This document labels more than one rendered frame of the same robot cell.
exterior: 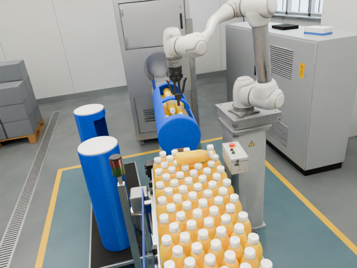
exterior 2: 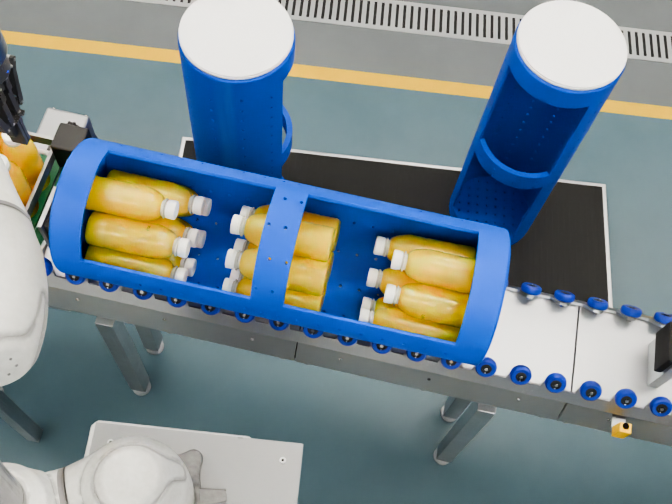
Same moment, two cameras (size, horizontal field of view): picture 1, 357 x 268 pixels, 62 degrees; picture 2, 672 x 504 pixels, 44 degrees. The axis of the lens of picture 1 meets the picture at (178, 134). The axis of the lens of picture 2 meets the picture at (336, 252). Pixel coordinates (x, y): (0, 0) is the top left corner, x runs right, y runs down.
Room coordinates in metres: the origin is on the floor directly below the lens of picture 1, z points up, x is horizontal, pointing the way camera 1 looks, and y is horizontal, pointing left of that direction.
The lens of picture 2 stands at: (2.41, -0.68, 2.64)
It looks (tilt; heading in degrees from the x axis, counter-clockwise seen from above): 64 degrees down; 99
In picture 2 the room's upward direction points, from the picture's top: 9 degrees clockwise
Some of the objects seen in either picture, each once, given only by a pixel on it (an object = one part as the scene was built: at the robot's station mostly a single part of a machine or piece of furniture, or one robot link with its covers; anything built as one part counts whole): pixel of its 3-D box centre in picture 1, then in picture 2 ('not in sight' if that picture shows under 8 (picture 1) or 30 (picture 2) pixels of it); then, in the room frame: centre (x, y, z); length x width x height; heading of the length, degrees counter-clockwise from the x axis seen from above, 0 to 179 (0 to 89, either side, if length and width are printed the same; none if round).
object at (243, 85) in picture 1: (244, 91); (133, 491); (2.12, -0.52, 1.24); 0.18 x 0.16 x 0.22; 37
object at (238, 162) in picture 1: (235, 157); not in sight; (1.51, -0.32, 1.05); 0.20 x 0.10 x 0.10; 4
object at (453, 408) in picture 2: not in sight; (469, 385); (2.73, 0.14, 0.31); 0.06 x 0.06 x 0.63; 4
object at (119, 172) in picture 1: (118, 169); not in sight; (1.28, 0.32, 1.18); 0.06 x 0.06 x 0.05
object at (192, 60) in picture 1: (194, 99); not in sight; (3.20, -0.22, 0.85); 0.06 x 0.06 x 1.70; 4
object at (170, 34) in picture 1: (173, 42); not in sight; (1.70, -0.03, 1.71); 0.13 x 0.11 x 0.16; 37
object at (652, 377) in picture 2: not in sight; (664, 353); (3.02, 0.09, 1.00); 0.10 x 0.04 x 0.15; 94
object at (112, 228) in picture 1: (109, 195); (242, 134); (1.90, 0.58, 0.59); 0.28 x 0.28 x 0.88
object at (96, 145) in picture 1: (98, 145); (236, 32); (1.90, 0.58, 1.03); 0.28 x 0.28 x 0.01
